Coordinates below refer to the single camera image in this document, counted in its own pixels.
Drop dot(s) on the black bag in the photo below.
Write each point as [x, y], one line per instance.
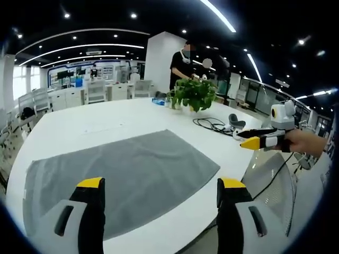
[27, 113]

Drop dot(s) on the person's white shirt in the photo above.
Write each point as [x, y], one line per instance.
[310, 203]

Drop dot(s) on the white table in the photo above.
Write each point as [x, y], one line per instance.
[106, 119]

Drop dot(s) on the grey and white device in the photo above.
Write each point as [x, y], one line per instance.
[236, 125]

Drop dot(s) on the white office chair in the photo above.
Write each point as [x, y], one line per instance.
[96, 91]
[143, 88]
[41, 99]
[25, 103]

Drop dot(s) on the blue storage box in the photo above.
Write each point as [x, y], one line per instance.
[79, 82]

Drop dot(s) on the grey mesh office chair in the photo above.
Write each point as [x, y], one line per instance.
[270, 180]

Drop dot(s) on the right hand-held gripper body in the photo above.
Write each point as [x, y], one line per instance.
[282, 116]

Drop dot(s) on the grey towel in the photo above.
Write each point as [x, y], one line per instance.
[127, 172]

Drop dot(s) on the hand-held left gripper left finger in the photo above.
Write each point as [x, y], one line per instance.
[71, 217]

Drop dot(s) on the blue tissue packet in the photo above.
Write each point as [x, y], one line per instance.
[159, 100]

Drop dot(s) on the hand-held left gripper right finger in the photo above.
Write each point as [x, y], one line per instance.
[238, 219]

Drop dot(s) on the person's right hand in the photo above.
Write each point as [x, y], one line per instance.
[304, 141]

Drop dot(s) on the green potted plant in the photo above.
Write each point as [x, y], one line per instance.
[194, 95]

